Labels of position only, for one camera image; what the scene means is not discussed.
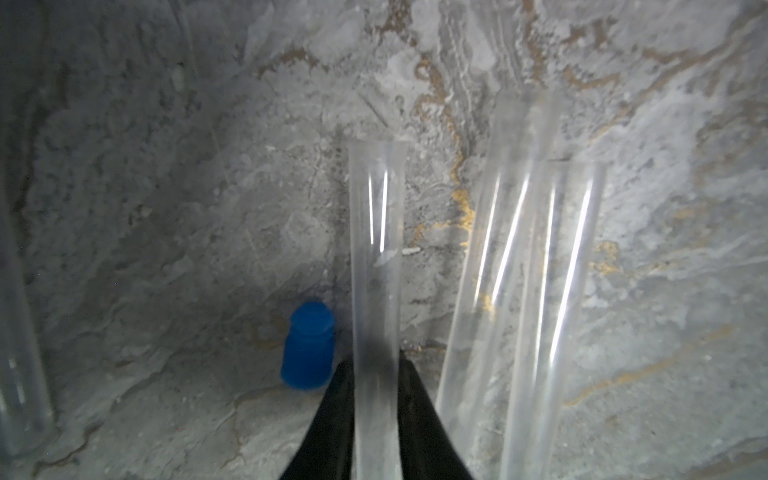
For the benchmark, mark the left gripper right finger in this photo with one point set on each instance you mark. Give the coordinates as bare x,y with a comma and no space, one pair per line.
426,452

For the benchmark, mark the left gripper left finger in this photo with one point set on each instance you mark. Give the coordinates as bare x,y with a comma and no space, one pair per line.
326,453

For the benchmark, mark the clear test tube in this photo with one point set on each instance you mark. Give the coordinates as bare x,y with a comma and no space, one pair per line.
564,214
376,208
27,418
523,130

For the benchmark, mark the blue stopper left lone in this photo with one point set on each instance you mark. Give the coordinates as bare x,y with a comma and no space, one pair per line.
309,347

